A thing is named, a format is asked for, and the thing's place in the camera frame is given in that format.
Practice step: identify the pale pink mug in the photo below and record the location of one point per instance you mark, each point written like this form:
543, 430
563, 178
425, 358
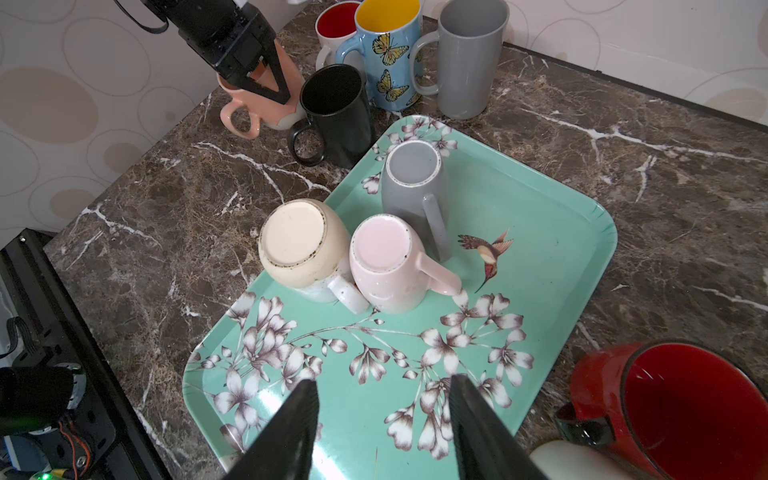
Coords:
391, 267

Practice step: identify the black mug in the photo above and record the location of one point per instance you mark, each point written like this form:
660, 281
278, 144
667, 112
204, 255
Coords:
335, 101

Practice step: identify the large white mug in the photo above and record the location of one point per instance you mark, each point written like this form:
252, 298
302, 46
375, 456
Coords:
561, 460

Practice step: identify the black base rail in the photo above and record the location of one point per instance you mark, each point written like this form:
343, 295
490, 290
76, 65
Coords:
102, 438

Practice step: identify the mint green floral tray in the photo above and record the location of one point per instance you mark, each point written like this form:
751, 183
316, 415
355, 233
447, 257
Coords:
529, 251

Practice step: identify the blue butterfly mug yellow inside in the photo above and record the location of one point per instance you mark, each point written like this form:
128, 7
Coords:
386, 32

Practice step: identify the tall dark grey mug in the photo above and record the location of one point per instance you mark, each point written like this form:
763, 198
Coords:
469, 39

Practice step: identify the white mug red inside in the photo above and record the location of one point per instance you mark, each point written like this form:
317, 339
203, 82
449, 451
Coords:
333, 27

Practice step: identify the small light grey mug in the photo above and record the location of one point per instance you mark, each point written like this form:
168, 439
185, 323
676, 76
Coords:
413, 187

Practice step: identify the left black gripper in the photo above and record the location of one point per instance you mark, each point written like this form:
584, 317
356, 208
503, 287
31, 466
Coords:
234, 38

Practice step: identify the cream mug orange handle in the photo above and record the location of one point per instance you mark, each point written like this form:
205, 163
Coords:
263, 111

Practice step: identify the cream beige mug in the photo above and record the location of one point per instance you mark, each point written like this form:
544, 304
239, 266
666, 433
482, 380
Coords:
304, 246

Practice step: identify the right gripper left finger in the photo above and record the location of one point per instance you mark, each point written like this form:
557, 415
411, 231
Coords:
284, 448

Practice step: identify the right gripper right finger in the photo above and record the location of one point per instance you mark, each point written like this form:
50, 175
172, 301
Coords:
484, 447

